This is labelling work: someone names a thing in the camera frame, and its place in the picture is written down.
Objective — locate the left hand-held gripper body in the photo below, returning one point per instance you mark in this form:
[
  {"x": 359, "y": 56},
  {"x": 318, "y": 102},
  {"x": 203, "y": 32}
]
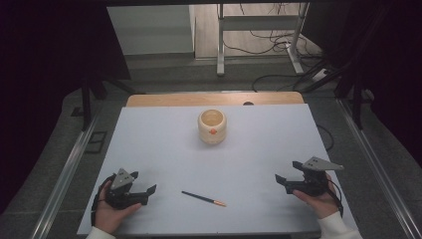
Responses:
[{"x": 121, "y": 181}]

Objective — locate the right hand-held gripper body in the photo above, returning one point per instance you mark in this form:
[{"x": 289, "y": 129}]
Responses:
[{"x": 315, "y": 182}]

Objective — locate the black pen with orange tip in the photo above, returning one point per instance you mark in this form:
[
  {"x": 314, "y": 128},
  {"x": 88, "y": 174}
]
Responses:
[{"x": 202, "y": 198}]

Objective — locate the cream cup with orange mark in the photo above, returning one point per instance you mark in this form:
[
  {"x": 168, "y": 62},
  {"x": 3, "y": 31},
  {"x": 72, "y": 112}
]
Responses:
[{"x": 212, "y": 127}]

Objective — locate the person's right hand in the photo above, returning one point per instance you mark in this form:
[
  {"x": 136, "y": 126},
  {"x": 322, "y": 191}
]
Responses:
[{"x": 320, "y": 204}]

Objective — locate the person's left hand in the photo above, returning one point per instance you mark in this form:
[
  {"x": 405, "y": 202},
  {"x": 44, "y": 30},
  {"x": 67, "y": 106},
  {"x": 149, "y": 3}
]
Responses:
[{"x": 111, "y": 217}]

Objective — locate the black floor plate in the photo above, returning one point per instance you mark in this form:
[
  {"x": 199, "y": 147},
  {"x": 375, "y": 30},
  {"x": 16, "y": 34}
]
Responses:
[{"x": 96, "y": 142}]

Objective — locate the white table mat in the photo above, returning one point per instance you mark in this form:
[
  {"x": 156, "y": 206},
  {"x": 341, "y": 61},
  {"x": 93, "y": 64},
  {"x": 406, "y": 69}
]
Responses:
[{"x": 205, "y": 172}]

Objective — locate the black stand legs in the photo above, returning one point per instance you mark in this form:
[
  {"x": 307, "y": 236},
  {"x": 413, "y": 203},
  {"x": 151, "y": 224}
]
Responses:
[
  {"x": 86, "y": 103},
  {"x": 357, "y": 106}
]

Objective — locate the white power strip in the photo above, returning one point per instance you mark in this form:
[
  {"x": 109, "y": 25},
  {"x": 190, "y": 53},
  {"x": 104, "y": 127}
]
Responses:
[{"x": 320, "y": 75}]

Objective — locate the wooden table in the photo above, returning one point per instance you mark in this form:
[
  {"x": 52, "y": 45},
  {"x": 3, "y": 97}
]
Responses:
[{"x": 212, "y": 99}]

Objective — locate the black curtain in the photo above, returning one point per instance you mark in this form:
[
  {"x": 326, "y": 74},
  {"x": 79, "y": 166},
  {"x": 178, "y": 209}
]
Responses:
[
  {"x": 46, "y": 66},
  {"x": 384, "y": 66}
]

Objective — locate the white cabinet panel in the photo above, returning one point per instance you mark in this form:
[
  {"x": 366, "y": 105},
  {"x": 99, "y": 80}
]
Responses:
[{"x": 152, "y": 30}]

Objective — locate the aluminium floor rail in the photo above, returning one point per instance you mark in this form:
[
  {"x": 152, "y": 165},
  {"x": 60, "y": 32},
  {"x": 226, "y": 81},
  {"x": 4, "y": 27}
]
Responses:
[
  {"x": 66, "y": 179},
  {"x": 378, "y": 166}
]

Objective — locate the white metal stand frame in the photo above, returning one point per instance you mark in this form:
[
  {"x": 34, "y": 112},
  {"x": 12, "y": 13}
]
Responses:
[{"x": 220, "y": 46}]

